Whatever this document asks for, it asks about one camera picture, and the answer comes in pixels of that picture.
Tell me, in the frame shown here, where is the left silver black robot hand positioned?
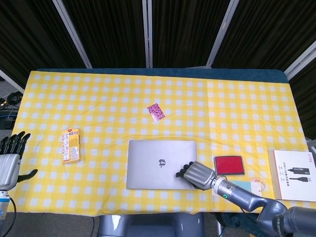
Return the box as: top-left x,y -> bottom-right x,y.
0,131 -> 39,191

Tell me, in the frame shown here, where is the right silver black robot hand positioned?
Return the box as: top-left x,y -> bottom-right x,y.
175,161 -> 218,192

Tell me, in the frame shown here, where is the grey laptop computer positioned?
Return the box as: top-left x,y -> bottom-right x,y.
126,139 -> 198,191

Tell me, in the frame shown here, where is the red ink pad case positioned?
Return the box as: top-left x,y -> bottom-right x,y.
213,155 -> 246,176

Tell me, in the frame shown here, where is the light teal paper sheet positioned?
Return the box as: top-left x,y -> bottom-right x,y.
229,179 -> 253,196

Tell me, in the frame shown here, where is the yellow printed cardboard box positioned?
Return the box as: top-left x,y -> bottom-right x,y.
61,127 -> 81,164

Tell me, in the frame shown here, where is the grey robot torso base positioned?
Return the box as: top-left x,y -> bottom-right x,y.
98,211 -> 205,237

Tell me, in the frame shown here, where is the pink patterned card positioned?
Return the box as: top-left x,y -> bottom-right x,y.
147,103 -> 165,122

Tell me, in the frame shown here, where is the yellow white checked tablecloth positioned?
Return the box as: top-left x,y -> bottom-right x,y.
6,70 -> 316,217

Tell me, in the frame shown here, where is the white paper tag with string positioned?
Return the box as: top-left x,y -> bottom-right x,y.
250,178 -> 268,197

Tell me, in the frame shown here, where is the black cable coil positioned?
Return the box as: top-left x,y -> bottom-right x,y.
6,91 -> 23,104

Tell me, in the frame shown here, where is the white partition frame post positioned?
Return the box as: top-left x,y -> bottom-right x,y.
52,0 -> 93,69
205,0 -> 239,68
283,40 -> 316,81
142,0 -> 154,69
0,69 -> 24,93

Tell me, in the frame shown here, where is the white cable product box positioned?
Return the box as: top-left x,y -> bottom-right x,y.
268,149 -> 316,202

